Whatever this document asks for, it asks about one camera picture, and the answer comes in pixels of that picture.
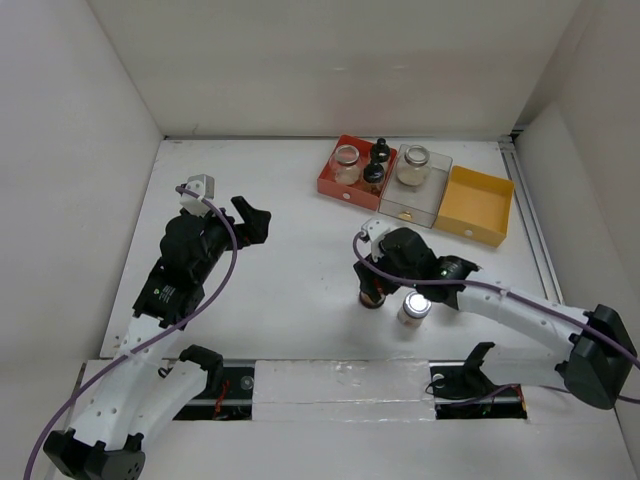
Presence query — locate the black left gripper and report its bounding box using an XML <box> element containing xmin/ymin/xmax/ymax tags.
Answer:
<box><xmin>189</xmin><ymin>196</ymin><xmax>269</xmax><ymax>281</ymax></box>

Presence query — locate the red-capped dark sauce bottle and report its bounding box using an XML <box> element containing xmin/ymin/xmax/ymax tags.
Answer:
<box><xmin>359</xmin><ymin>281</ymin><xmax>386</xmax><ymax>310</ymax></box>

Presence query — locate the silver-lid small jar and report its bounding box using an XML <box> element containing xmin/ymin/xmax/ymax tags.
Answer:
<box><xmin>397</xmin><ymin>291</ymin><xmax>432</xmax><ymax>329</ymax></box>

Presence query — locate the glass jar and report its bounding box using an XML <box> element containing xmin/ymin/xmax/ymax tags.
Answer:
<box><xmin>330</xmin><ymin>144</ymin><xmax>361</xmax><ymax>186</ymax></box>
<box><xmin>396</xmin><ymin>145</ymin><xmax>430</xmax><ymax>187</ymax></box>

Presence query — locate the black-capped white bottle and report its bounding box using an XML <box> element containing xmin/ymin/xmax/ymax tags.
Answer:
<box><xmin>369</xmin><ymin>137</ymin><xmax>391</xmax><ymax>164</ymax></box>

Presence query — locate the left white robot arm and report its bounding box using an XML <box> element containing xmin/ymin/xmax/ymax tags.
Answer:
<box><xmin>43</xmin><ymin>194</ymin><xmax>271</xmax><ymax>479</ymax></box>

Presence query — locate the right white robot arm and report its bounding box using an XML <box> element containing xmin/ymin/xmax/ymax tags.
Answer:
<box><xmin>352</xmin><ymin>221</ymin><xmax>639</xmax><ymax>410</ymax></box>

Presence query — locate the clear plastic bin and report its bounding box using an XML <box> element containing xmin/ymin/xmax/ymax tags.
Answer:
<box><xmin>378</xmin><ymin>144</ymin><xmax>453</xmax><ymax>228</ymax></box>

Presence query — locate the red plastic bin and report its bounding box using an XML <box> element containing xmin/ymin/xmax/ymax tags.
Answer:
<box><xmin>316</xmin><ymin>135</ymin><xmax>398</xmax><ymax>211</ymax></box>

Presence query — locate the yellow plastic bin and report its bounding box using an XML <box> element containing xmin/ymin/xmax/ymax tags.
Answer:
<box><xmin>433</xmin><ymin>165</ymin><xmax>515</xmax><ymax>248</ymax></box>

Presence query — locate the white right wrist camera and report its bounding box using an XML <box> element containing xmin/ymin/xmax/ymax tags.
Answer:
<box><xmin>359</xmin><ymin>218</ymin><xmax>393</xmax><ymax>251</ymax></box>

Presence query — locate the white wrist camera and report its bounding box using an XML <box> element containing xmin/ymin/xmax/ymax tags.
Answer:
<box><xmin>180</xmin><ymin>174</ymin><xmax>215</xmax><ymax>217</ymax></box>
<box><xmin>359</xmin><ymin>218</ymin><xmax>393</xmax><ymax>251</ymax></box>

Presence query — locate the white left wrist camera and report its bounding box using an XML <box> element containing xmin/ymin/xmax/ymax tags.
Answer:
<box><xmin>180</xmin><ymin>174</ymin><xmax>215</xmax><ymax>217</ymax></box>

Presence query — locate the aluminium side rail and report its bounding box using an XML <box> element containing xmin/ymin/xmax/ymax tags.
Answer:
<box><xmin>498</xmin><ymin>136</ymin><xmax>565</xmax><ymax>304</ymax></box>

